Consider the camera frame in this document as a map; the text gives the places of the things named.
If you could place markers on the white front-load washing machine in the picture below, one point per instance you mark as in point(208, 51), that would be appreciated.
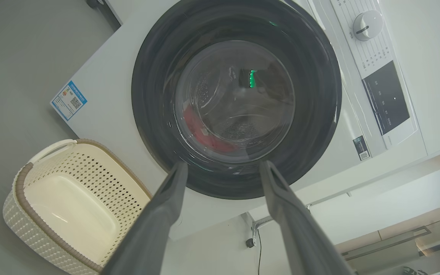
point(109, 76)

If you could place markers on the black washing machine display panel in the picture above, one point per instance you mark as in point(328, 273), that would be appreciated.
point(387, 97)

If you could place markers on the blue energy label sticker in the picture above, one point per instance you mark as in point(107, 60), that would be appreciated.
point(69, 100)

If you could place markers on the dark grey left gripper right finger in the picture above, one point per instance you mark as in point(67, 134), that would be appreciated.
point(300, 236)

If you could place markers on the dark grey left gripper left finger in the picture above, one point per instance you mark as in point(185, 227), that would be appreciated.
point(147, 229)

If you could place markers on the small black QR sticker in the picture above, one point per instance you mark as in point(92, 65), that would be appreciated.
point(361, 148)

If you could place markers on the washing machine glass door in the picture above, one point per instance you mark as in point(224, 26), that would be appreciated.
point(151, 88)

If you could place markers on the cream perforated laundry basket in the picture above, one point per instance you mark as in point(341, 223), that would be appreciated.
point(71, 214)

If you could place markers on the white round control knob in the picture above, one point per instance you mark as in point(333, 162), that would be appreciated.
point(368, 25)

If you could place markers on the red garment white trim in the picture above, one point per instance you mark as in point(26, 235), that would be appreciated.
point(218, 144)

